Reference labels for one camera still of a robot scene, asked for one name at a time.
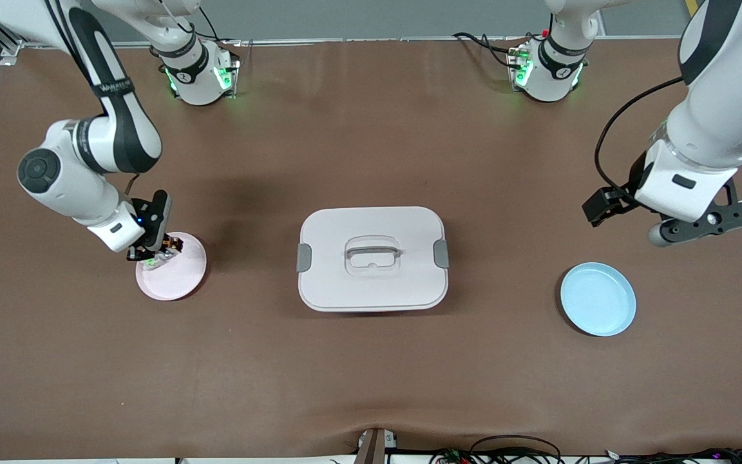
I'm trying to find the brown table mat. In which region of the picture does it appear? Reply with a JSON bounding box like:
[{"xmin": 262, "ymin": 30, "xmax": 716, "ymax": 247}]
[{"xmin": 0, "ymin": 35, "xmax": 742, "ymax": 461}]

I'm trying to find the black cable bundle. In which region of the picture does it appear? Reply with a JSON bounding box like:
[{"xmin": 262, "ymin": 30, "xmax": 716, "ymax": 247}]
[{"xmin": 606, "ymin": 448, "xmax": 742, "ymax": 464}]

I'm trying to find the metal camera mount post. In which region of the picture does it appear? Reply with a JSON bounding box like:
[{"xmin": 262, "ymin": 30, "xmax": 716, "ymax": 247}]
[{"xmin": 353, "ymin": 427, "xmax": 397, "ymax": 464}]

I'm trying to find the pink round plate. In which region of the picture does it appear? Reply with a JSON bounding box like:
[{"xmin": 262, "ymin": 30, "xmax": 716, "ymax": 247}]
[{"xmin": 135, "ymin": 232, "xmax": 207, "ymax": 302}]

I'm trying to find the light blue round plate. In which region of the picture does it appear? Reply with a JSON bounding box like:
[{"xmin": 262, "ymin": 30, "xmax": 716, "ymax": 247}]
[{"xmin": 560, "ymin": 262, "xmax": 637, "ymax": 337}]

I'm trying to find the grey box lid handle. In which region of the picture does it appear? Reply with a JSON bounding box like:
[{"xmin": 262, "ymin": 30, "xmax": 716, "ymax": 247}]
[{"xmin": 344, "ymin": 236, "xmax": 402, "ymax": 278}]

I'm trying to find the white lidded storage box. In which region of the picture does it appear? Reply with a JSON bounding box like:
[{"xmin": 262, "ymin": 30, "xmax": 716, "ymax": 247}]
[{"xmin": 297, "ymin": 206, "xmax": 450, "ymax": 313}]

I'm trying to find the black looped cable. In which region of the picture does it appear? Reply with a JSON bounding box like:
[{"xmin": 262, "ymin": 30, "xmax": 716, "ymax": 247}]
[{"xmin": 471, "ymin": 435, "xmax": 563, "ymax": 464}]

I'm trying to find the black base cable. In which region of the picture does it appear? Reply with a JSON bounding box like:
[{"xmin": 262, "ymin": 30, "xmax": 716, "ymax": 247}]
[{"xmin": 453, "ymin": 31, "xmax": 521, "ymax": 68}]

